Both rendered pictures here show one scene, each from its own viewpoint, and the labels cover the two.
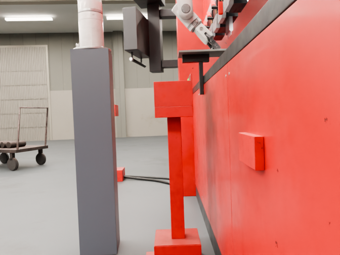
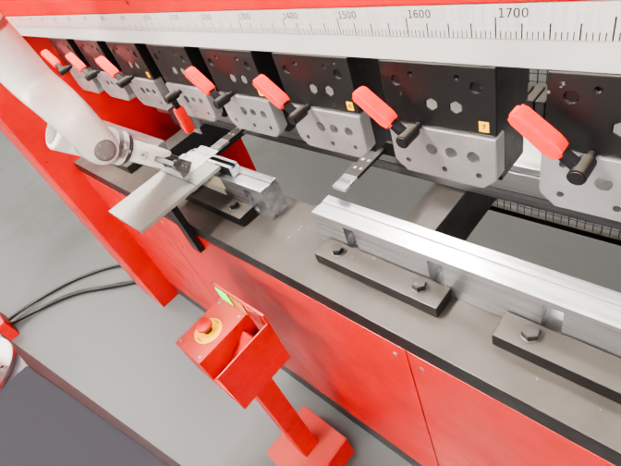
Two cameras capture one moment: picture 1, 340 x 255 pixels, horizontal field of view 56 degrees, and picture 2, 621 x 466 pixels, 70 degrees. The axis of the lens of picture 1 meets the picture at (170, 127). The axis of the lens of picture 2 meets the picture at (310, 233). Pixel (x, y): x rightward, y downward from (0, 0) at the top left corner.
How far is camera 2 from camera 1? 1.15 m
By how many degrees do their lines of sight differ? 49
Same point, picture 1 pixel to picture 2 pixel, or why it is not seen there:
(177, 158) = (277, 398)
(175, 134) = not seen: hidden behind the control
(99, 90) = (72, 430)
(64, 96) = not seen: outside the picture
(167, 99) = (249, 374)
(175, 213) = (300, 437)
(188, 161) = (142, 264)
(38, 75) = not seen: outside the picture
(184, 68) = (31, 134)
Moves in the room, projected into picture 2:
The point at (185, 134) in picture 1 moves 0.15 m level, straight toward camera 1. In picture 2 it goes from (113, 235) to (127, 247)
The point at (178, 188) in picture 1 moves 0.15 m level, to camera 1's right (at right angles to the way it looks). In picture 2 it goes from (293, 418) to (324, 378)
